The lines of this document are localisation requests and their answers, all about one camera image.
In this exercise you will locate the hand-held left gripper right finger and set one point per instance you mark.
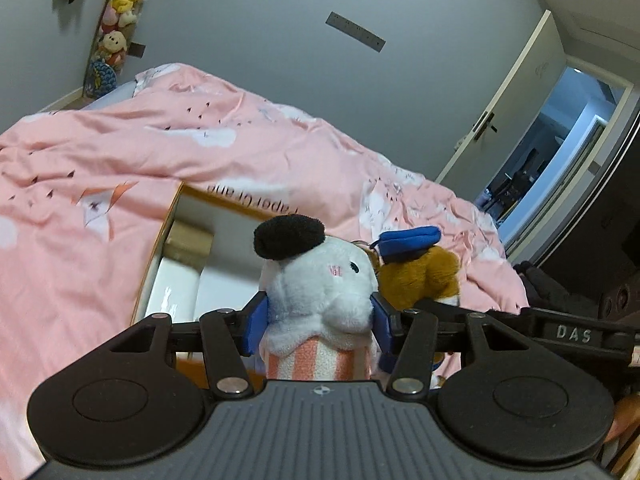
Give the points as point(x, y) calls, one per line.
point(384, 325)

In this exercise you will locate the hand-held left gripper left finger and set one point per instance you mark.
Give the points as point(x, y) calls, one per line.
point(256, 325)

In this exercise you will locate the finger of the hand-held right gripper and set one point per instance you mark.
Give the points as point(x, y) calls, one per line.
point(450, 307)

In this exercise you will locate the brown plush toy blue hat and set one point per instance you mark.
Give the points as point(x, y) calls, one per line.
point(425, 275)

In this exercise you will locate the white plush dog striped body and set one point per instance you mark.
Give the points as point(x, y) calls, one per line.
point(320, 285)

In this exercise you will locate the orange cardboard box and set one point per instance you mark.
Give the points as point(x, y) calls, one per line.
point(225, 240)

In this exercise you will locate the person's right hand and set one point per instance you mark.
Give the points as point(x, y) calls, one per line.
point(625, 435)

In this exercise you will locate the dark cloth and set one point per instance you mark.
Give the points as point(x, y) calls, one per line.
point(555, 285)

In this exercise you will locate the small white box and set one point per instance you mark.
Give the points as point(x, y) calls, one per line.
point(172, 290)

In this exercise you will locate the dark cabinet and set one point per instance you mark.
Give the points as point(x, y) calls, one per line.
point(600, 230)

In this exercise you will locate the small beige box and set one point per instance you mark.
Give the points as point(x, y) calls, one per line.
point(187, 242)

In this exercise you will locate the white door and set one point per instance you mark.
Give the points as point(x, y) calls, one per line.
point(505, 110)

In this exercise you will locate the pink printed blanket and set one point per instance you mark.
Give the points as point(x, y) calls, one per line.
point(75, 150)

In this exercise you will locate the light blue pillow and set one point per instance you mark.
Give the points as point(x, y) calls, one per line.
point(112, 97)

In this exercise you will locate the blue patterned plush toy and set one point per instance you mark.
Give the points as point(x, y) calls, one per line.
point(100, 80)

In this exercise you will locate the bear plush toy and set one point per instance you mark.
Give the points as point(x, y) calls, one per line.
point(112, 47)

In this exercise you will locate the yellow plush toy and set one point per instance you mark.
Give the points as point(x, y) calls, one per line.
point(127, 2)

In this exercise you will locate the sliding door frame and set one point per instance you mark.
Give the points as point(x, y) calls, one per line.
point(590, 170)

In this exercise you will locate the grey wall strip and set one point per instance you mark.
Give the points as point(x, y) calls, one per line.
point(356, 31)

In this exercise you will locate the small black wall socket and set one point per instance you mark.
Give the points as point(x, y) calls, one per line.
point(138, 50)

